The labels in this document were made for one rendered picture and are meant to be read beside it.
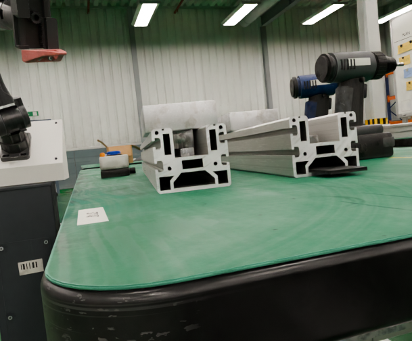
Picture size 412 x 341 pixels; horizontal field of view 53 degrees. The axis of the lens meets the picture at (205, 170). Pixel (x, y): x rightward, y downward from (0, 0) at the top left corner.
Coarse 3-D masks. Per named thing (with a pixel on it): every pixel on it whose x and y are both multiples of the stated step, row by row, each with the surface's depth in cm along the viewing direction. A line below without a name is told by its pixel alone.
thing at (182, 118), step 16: (144, 112) 60; (160, 112) 60; (176, 112) 61; (192, 112) 61; (208, 112) 62; (144, 128) 62; (160, 128) 60; (176, 128) 61; (192, 128) 61; (176, 144) 63; (192, 144) 63
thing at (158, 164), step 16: (208, 128) 55; (224, 128) 55; (144, 144) 86; (160, 144) 54; (208, 144) 55; (224, 144) 55; (160, 160) 54; (176, 160) 54; (192, 160) 64; (208, 160) 55; (160, 176) 54; (176, 176) 54; (192, 176) 76; (208, 176) 59; (224, 176) 58; (160, 192) 54
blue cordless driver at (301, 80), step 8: (296, 80) 105; (304, 80) 105; (312, 80) 105; (296, 88) 105; (304, 88) 105; (312, 88) 105; (320, 88) 105; (328, 88) 105; (296, 96) 106; (304, 96) 106; (312, 96) 107; (320, 96) 106; (328, 96) 107; (312, 104) 106; (320, 104) 106; (328, 104) 107; (304, 112) 108; (312, 112) 106; (320, 112) 106; (328, 112) 108
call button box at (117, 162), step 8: (104, 160) 115; (112, 160) 115; (120, 160) 115; (128, 160) 116; (104, 168) 115; (112, 168) 115; (120, 168) 117; (128, 168) 116; (104, 176) 115; (112, 176) 115; (120, 176) 116
